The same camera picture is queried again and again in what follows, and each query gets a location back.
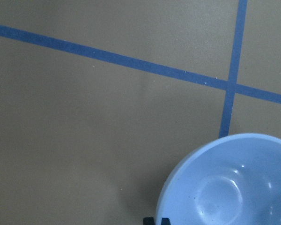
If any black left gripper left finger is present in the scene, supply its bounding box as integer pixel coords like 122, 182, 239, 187
142, 217, 154, 225

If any blue bowl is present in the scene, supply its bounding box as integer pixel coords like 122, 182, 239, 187
155, 133, 281, 225

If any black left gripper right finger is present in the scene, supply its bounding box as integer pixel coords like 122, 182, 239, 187
161, 217, 170, 225

